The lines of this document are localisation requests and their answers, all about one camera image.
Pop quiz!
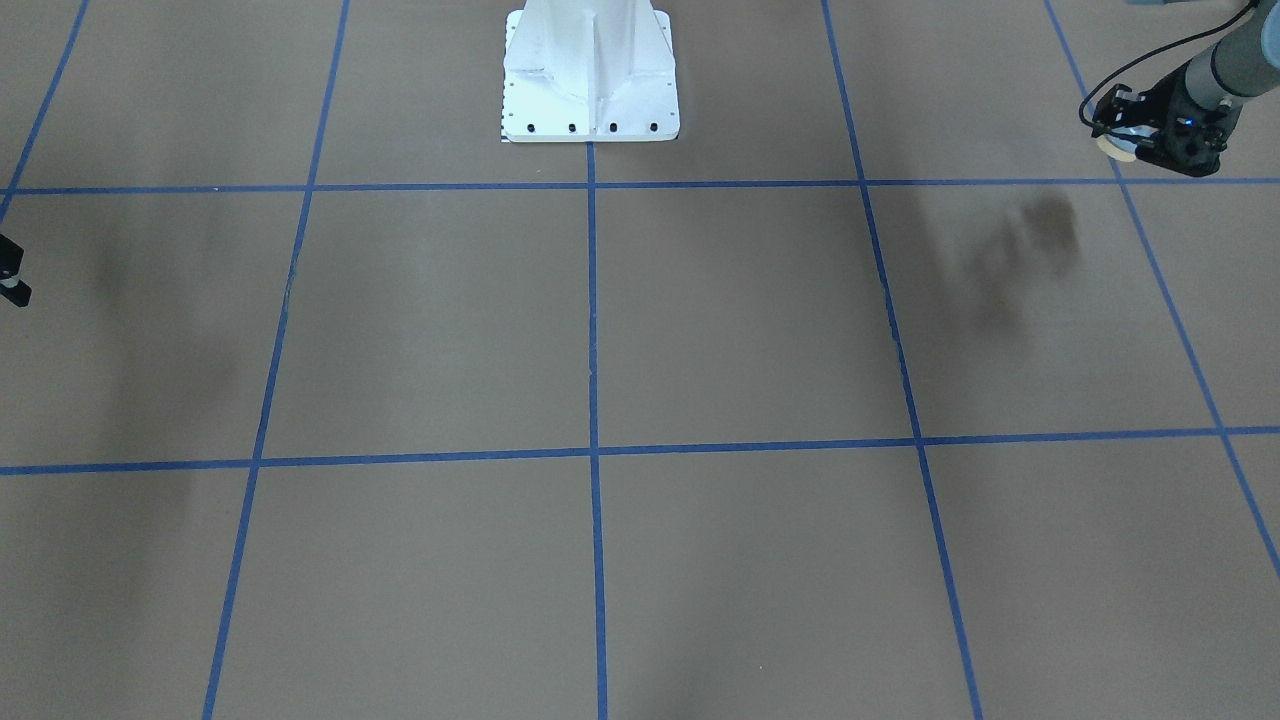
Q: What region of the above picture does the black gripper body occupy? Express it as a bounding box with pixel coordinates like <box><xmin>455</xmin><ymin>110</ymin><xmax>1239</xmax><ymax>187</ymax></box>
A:
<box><xmin>1146</xmin><ymin>79</ymin><xmax>1188</xmax><ymax>129</ymax></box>

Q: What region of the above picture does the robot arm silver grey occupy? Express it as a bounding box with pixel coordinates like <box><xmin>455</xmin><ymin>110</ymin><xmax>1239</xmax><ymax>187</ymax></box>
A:
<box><xmin>1076</xmin><ymin>1</ymin><xmax>1279</xmax><ymax>178</ymax></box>

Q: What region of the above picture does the brown paper mat blue grid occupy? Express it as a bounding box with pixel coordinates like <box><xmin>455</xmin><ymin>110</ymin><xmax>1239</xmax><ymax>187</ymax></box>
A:
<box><xmin>3</xmin><ymin>1</ymin><xmax>1277</xmax><ymax>719</ymax></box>

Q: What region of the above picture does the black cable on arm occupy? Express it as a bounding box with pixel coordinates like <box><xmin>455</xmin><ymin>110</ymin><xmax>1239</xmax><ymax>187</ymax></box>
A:
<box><xmin>1078</xmin><ymin>0</ymin><xmax>1261</xmax><ymax>129</ymax></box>

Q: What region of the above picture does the white pedestal column with base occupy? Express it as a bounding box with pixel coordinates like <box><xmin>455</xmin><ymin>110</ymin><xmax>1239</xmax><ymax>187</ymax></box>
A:
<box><xmin>500</xmin><ymin>1</ymin><xmax>681</xmax><ymax>143</ymax></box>

